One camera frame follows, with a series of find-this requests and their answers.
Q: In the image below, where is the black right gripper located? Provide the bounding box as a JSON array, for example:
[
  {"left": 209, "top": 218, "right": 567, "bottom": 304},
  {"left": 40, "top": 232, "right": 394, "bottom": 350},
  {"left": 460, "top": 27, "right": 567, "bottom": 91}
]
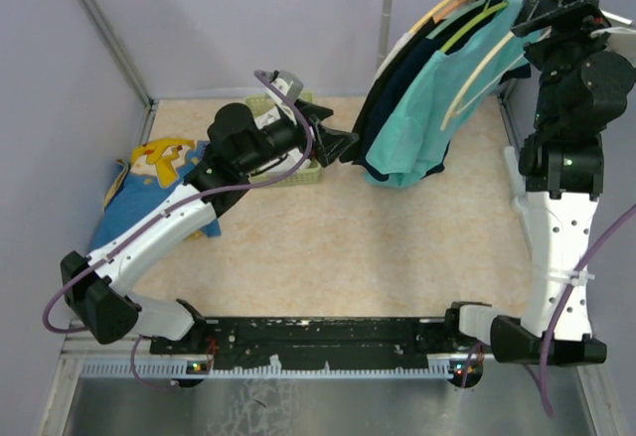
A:
[{"left": 510, "top": 0, "right": 630, "bottom": 129}]

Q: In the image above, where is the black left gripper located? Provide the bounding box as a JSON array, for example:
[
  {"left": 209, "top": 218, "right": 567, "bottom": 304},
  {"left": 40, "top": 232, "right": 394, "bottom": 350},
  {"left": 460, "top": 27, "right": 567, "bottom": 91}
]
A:
[{"left": 238, "top": 98, "right": 359, "bottom": 176}]

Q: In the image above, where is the green hanger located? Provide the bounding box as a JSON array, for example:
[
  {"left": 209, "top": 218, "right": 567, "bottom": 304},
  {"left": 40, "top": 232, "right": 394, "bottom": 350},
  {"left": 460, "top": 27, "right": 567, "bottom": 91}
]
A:
[{"left": 435, "top": 0, "right": 508, "bottom": 55}]

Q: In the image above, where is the teal t-shirt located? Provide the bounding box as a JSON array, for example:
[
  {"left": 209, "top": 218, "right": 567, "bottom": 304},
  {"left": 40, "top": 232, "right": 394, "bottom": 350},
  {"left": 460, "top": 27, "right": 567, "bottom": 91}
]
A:
[{"left": 362, "top": 0, "right": 531, "bottom": 189}]

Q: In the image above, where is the cream hanger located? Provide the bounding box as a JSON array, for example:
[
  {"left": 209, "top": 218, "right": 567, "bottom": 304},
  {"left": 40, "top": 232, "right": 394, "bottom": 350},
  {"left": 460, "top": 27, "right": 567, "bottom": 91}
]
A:
[{"left": 437, "top": 0, "right": 540, "bottom": 134}]

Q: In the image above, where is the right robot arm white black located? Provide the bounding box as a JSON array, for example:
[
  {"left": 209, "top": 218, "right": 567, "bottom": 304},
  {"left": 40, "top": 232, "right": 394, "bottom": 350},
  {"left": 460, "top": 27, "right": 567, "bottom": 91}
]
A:
[{"left": 443, "top": 0, "right": 635, "bottom": 366}]

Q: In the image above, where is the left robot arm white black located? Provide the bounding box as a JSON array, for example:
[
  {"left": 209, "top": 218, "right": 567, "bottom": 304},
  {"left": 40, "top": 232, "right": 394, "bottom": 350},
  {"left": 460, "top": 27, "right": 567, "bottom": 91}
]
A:
[{"left": 61, "top": 101, "right": 358, "bottom": 354}]

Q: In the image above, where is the black t-shirt white trim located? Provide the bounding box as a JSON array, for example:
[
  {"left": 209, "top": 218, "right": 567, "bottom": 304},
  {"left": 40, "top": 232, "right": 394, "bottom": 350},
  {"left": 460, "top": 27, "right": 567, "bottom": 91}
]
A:
[{"left": 340, "top": 19, "right": 439, "bottom": 167}]

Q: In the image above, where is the yellow hanger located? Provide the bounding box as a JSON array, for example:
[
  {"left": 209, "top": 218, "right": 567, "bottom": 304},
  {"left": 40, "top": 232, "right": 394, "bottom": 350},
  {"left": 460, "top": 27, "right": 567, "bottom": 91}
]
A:
[{"left": 408, "top": 0, "right": 453, "bottom": 35}]

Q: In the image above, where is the blue Pikachu t-shirt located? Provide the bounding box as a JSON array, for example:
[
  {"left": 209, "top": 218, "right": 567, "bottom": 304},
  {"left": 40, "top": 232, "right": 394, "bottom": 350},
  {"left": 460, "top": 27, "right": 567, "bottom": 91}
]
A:
[{"left": 88, "top": 137, "right": 208, "bottom": 250}]

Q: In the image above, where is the light green plastic basket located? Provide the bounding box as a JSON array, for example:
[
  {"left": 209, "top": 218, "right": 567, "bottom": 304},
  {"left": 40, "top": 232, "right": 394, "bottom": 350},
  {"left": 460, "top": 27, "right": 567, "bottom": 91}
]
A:
[{"left": 246, "top": 90, "right": 322, "bottom": 189}]

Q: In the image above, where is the metal clothes rack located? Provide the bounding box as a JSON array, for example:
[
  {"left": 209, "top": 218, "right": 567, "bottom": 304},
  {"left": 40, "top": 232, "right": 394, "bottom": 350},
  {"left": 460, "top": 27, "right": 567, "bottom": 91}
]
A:
[{"left": 374, "top": 0, "right": 521, "bottom": 116}]

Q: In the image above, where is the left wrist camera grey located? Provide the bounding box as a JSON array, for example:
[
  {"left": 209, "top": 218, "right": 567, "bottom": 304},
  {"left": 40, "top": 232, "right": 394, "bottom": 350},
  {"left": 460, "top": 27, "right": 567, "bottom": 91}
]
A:
[{"left": 266, "top": 71, "right": 304, "bottom": 103}]

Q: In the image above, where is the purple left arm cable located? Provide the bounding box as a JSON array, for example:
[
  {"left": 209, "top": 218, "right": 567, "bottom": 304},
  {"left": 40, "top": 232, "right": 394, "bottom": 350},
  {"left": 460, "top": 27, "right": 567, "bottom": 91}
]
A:
[{"left": 42, "top": 69, "right": 315, "bottom": 391}]

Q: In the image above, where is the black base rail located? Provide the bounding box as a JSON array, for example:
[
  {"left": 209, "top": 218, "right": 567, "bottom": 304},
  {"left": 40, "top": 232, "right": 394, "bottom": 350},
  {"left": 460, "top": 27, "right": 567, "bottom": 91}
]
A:
[{"left": 150, "top": 317, "right": 484, "bottom": 388}]

